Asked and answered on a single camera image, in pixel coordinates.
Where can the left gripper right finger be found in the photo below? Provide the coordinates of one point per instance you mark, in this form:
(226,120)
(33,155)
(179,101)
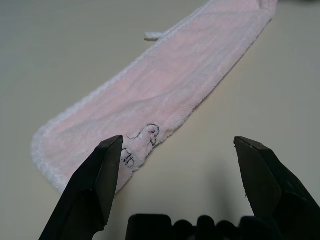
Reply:
(270,187)

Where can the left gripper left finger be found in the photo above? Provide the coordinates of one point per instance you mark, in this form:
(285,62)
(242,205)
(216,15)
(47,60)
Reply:
(92,190)

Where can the pink fluffy towel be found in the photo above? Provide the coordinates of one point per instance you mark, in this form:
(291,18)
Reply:
(162,87)

